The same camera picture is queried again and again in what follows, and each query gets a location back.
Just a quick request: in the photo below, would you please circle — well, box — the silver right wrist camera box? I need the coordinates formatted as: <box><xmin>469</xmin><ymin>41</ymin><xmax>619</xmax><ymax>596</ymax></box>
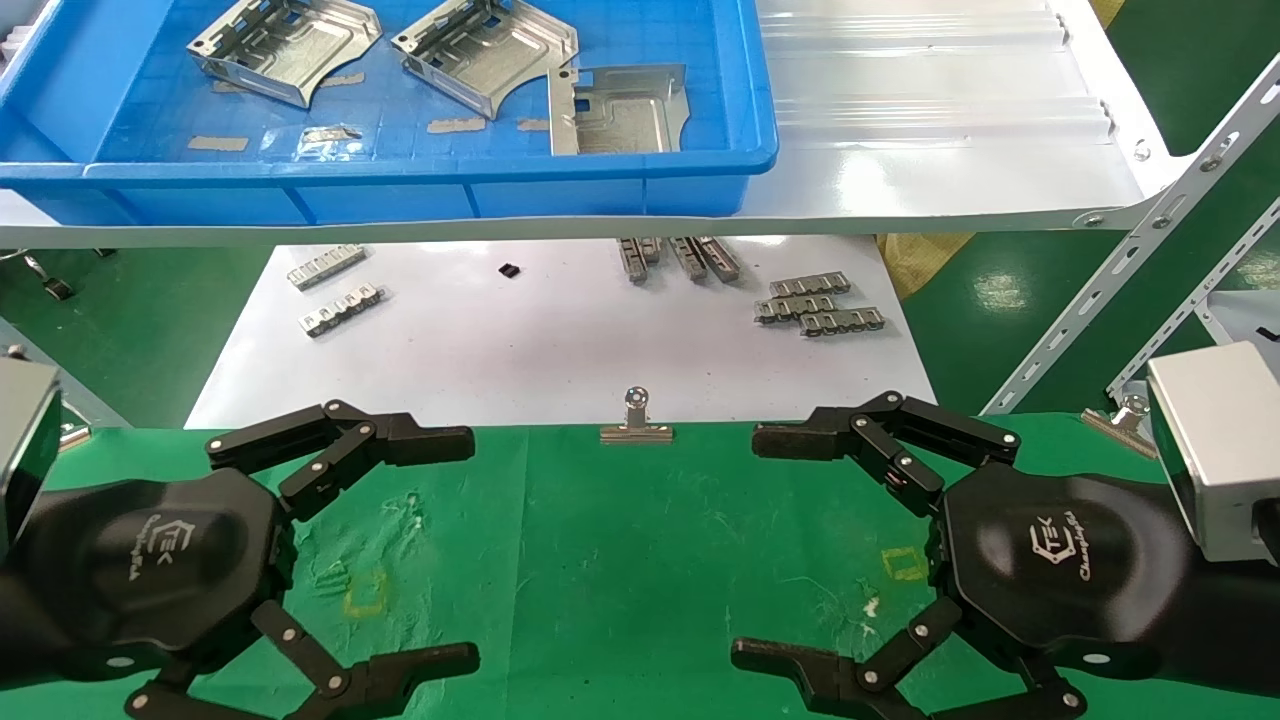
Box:
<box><xmin>1146</xmin><ymin>341</ymin><xmax>1280</xmax><ymax>567</ymax></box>

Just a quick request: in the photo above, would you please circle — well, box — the white side table panel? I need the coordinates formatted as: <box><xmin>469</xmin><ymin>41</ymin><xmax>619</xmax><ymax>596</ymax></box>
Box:
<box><xmin>1194</xmin><ymin>289</ymin><xmax>1280</xmax><ymax>353</ymax></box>

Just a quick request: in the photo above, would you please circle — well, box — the plain grey rack bar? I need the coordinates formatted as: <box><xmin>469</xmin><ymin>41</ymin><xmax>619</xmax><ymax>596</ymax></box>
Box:
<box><xmin>0</xmin><ymin>318</ymin><xmax>132</xmax><ymax>430</ymax></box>

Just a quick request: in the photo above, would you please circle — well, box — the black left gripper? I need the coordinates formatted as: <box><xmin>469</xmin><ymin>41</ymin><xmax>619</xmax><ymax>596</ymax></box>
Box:
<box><xmin>20</xmin><ymin>399</ymin><xmax>482</xmax><ymax>720</ymax></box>

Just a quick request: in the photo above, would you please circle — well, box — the flat steel bracket plate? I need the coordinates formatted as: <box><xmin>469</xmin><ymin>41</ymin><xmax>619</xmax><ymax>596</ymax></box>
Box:
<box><xmin>547</xmin><ymin>63</ymin><xmax>691</xmax><ymax>157</ymax></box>

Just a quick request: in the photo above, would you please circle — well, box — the black caster wheel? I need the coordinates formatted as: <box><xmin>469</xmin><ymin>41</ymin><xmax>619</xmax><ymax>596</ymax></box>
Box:
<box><xmin>18</xmin><ymin>250</ymin><xmax>77</xmax><ymax>302</ymax></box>

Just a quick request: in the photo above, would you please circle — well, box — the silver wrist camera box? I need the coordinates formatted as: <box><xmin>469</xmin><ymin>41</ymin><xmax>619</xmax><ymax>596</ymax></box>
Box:
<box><xmin>1146</xmin><ymin>341</ymin><xmax>1280</xmax><ymax>567</ymax></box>
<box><xmin>0</xmin><ymin>358</ymin><xmax>64</xmax><ymax>562</ymax></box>

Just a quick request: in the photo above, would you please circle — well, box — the blue plastic tray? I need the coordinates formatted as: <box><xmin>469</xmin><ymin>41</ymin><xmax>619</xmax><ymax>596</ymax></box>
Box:
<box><xmin>0</xmin><ymin>0</ymin><xmax>779</xmax><ymax>227</ymax></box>

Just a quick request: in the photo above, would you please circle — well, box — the white corrugated plastic sheet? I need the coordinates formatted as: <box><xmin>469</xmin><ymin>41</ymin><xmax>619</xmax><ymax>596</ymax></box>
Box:
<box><xmin>755</xmin><ymin>0</ymin><xmax>1118</xmax><ymax>151</ymax></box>

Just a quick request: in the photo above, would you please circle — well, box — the crumpled clear tape piece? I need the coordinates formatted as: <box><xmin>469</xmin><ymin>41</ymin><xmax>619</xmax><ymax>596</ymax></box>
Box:
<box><xmin>297</xmin><ymin>124</ymin><xmax>364</xmax><ymax>162</ymax></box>

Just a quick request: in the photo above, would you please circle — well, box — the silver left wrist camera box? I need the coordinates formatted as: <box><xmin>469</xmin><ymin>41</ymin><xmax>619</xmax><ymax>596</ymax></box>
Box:
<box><xmin>0</xmin><ymin>358</ymin><xmax>64</xmax><ymax>562</ymax></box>

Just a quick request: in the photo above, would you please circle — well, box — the steel bracket with slotted wall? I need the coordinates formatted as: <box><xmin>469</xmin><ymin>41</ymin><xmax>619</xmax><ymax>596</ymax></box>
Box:
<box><xmin>187</xmin><ymin>0</ymin><xmax>383</xmax><ymax>109</ymax></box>

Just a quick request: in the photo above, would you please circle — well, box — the white metal shelf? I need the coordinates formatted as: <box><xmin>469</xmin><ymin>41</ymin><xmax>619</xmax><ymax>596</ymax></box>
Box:
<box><xmin>0</xmin><ymin>0</ymin><xmax>1197</xmax><ymax>250</ymax></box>

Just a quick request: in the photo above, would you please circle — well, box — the steel bracket with curved cutout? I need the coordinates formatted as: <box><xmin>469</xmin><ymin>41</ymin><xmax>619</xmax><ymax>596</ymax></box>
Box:
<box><xmin>391</xmin><ymin>0</ymin><xmax>580</xmax><ymax>121</ymax></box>

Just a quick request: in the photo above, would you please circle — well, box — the white board sheet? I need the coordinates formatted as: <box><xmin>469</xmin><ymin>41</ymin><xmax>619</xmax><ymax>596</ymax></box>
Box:
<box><xmin>185</xmin><ymin>236</ymin><xmax>938</xmax><ymax>430</ymax></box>

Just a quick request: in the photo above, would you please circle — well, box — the yellow woven sack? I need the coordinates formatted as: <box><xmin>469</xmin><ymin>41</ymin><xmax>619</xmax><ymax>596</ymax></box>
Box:
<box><xmin>877</xmin><ymin>234</ymin><xmax>977</xmax><ymax>302</ymax></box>

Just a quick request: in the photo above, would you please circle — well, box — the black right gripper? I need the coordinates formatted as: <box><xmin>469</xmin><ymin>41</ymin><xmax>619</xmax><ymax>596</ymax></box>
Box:
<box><xmin>730</xmin><ymin>389</ymin><xmax>1198</xmax><ymax>720</ymax></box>

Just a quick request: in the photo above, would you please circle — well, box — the perforated grey rack bar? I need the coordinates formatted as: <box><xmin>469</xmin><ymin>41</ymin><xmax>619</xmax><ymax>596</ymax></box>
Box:
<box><xmin>1105</xmin><ymin>198</ymin><xmax>1280</xmax><ymax>403</ymax></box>
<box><xmin>983</xmin><ymin>55</ymin><xmax>1280</xmax><ymax>417</ymax></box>

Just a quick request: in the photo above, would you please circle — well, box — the green table cloth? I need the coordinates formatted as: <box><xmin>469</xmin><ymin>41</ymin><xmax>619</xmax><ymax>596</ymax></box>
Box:
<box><xmin>0</xmin><ymin>413</ymin><xmax>1280</xmax><ymax>720</ymax></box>

